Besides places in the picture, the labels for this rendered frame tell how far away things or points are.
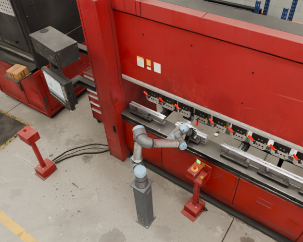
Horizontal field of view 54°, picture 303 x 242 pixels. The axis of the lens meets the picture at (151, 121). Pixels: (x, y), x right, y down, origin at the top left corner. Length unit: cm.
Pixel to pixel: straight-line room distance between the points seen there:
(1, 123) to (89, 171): 190
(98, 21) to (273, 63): 158
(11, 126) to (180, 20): 358
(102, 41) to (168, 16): 75
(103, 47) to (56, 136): 220
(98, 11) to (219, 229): 270
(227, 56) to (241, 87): 29
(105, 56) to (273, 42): 163
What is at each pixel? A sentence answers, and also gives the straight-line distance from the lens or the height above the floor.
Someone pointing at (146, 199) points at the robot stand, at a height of 58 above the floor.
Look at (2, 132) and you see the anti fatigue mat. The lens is 530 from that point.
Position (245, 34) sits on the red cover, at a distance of 236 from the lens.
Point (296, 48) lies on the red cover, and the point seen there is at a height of 225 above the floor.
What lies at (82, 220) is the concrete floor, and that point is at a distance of 390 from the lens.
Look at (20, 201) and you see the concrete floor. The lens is 431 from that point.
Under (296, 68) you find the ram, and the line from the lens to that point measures 238.
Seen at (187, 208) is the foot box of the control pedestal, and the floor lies 9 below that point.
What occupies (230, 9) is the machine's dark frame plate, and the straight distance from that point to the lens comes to 261.
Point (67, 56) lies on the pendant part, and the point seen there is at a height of 185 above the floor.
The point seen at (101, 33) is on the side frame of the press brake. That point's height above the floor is 198.
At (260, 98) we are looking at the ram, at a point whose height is 174.
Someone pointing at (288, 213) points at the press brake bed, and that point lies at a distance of 334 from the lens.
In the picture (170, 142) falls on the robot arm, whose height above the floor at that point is 129.
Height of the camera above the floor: 335
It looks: 44 degrees down
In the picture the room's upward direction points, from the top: 3 degrees counter-clockwise
